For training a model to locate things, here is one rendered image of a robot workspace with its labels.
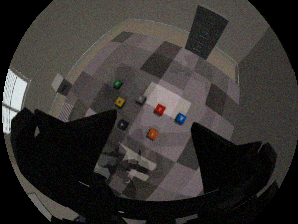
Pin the blue block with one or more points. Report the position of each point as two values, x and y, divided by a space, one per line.
180 118

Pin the red block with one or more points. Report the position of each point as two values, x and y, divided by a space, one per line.
160 108

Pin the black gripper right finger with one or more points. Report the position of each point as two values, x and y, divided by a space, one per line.
218 157

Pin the small green block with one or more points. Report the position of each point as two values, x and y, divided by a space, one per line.
117 84

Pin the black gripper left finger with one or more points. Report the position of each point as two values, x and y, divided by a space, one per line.
81 141

